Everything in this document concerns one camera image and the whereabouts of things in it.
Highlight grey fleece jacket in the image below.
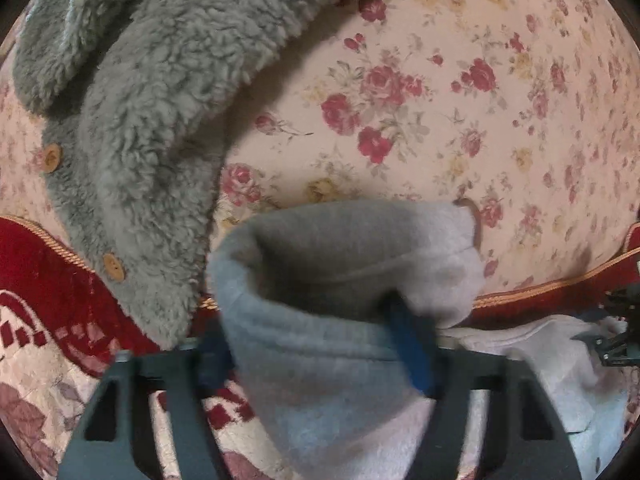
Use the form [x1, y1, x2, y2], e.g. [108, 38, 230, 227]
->
[13, 0, 337, 349]

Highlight red cream floral bedspread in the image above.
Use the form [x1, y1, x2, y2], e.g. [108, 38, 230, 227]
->
[1, 216, 639, 479]

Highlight light grey sweatpants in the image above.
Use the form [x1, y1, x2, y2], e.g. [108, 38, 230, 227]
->
[207, 200, 629, 479]

